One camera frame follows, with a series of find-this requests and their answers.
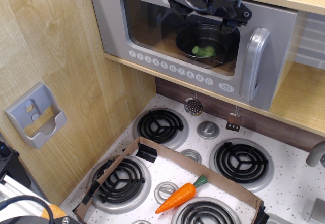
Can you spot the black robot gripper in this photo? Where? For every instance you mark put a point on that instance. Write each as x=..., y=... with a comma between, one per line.
x=233, y=12

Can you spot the grey toy microwave door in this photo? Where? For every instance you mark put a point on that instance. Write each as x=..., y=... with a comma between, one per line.
x=144, y=33

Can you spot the steel pot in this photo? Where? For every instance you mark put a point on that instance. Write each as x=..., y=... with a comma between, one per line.
x=226, y=45

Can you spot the green toy vegetable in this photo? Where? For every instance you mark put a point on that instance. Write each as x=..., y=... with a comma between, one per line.
x=207, y=51

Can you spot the hanging metal strainer spoon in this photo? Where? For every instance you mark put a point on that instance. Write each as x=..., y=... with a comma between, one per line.
x=193, y=106

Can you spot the hanging small spatula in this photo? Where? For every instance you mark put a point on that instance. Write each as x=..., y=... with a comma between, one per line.
x=234, y=120

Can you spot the grey back stove knob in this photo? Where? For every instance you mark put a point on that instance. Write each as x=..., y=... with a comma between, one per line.
x=208, y=130

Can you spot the grey stove knob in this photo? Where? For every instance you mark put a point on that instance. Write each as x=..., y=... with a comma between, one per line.
x=164, y=190
x=208, y=130
x=192, y=154

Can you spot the back left stove burner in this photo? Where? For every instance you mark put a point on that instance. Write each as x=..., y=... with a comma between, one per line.
x=163, y=126

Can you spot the stove burner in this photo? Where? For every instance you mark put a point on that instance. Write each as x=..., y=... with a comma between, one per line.
x=244, y=162
x=205, y=210
x=163, y=126
x=125, y=189

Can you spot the grey middle stove knob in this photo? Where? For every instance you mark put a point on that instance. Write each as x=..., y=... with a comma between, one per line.
x=192, y=154

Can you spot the back right stove burner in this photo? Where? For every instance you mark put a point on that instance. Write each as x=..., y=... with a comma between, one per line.
x=244, y=162

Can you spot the grey faucet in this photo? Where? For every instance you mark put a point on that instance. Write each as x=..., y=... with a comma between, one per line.
x=316, y=155

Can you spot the orange toy carrot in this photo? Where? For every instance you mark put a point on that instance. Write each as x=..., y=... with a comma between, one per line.
x=182, y=195

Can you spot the grey front stove knob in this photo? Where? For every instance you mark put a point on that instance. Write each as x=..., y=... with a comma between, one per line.
x=164, y=190

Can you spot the front left stove burner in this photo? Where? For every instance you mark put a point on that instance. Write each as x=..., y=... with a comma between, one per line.
x=125, y=189

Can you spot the front right stove burner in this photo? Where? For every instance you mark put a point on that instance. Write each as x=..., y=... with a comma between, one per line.
x=205, y=210

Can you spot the black device left edge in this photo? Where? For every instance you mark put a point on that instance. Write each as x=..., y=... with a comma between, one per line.
x=12, y=167

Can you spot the orange object bottom left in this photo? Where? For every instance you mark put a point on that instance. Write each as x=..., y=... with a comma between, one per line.
x=56, y=211

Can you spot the grey wall phone holder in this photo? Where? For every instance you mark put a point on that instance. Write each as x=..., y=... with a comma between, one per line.
x=29, y=108

